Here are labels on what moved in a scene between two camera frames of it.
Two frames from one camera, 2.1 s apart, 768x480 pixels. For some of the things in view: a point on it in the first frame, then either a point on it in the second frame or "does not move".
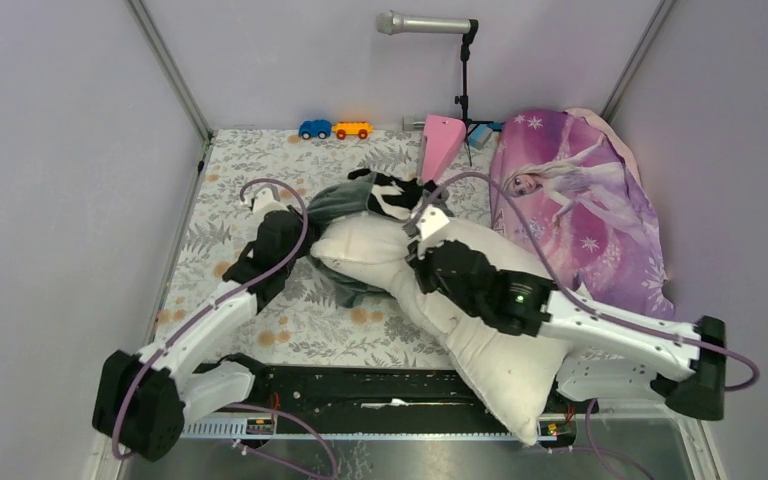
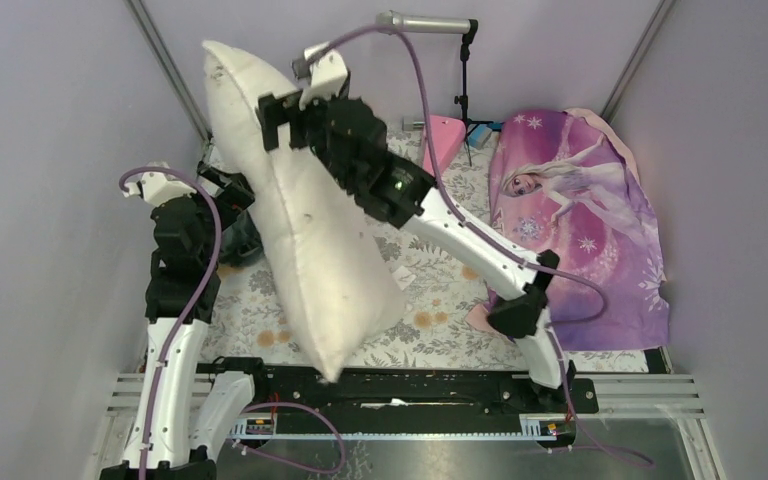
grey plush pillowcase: x=369 y=194 -> x=240 y=241
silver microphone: x=390 y=22 does not move
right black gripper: x=420 y=261 -> x=285 y=110
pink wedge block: x=443 y=137 does not move
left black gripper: x=309 y=241 -> x=236 y=195
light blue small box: x=480 y=135 does not move
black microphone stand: x=464 y=98 does not move
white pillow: x=513 y=379 -> x=330 y=266
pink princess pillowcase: x=565 y=193 does not move
